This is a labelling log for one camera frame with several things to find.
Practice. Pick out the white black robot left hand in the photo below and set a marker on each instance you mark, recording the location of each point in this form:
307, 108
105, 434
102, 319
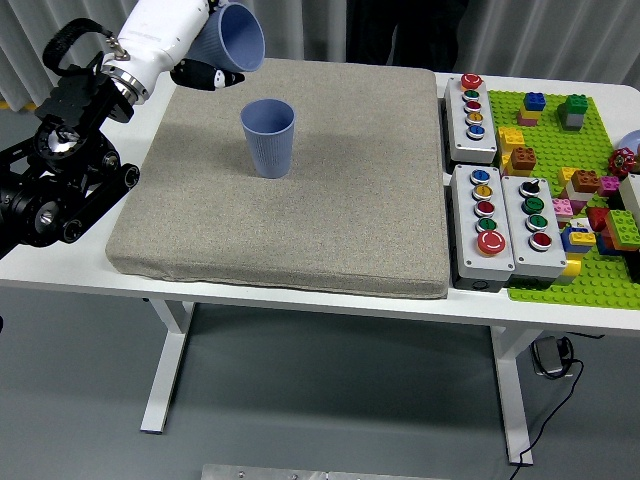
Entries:
160, 35

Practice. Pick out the blue ribbed plastic cup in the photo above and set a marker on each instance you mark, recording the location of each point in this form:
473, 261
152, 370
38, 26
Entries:
240, 35
270, 150

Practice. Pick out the grey-brown fabric mat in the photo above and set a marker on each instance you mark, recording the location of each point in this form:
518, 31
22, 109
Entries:
325, 200

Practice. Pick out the person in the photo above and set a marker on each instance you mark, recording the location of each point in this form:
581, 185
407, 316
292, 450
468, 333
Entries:
435, 35

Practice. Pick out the grey five-button control box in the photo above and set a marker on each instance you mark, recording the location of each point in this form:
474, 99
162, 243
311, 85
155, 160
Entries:
462, 240
456, 142

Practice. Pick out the white table leg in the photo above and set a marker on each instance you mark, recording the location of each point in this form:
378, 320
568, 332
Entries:
165, 375
515, 390

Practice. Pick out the yellow toy brick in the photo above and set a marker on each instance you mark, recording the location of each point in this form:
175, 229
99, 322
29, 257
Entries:
511, 139
530, 115
506, 161
566, 176
582, 238
571, 267

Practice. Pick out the pink toy brick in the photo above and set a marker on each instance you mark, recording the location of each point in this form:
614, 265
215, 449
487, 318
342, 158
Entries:
525, 121
561, 206
609, 186

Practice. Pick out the blue toy brick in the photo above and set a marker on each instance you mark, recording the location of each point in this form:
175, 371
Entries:
575, 248
535, 101

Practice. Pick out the orange toy brick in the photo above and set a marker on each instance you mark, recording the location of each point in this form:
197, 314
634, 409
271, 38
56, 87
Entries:
522, 160
585, 181

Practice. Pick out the white pleated curtain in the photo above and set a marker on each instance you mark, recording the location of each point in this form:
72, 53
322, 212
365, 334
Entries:
550, 30

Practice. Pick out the green studded baseplate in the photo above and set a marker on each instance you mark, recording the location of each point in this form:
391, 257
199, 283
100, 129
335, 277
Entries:
550, 150

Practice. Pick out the grey control box with selector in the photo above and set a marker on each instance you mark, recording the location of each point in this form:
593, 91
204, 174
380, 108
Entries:
517, 240

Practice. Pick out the grey toy brick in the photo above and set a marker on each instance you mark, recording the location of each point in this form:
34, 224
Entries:
575, 122

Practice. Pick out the white toy brick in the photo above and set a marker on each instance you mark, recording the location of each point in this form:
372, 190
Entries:
577, 195

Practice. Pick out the red toy brick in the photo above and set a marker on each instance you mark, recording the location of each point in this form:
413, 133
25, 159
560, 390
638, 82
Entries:
597, 219

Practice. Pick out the red valve wheel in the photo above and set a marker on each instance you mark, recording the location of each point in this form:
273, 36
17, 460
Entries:
621, 162

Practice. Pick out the pale grey dome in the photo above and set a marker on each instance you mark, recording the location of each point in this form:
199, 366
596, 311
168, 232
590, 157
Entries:
631, 142

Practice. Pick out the white box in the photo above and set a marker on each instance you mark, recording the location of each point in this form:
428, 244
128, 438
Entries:
631, 197

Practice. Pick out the grey power adapter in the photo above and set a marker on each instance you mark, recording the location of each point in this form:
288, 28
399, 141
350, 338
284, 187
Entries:
547, 355

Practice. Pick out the large green toy brick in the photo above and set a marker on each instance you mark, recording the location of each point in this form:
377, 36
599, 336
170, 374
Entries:
624, 229

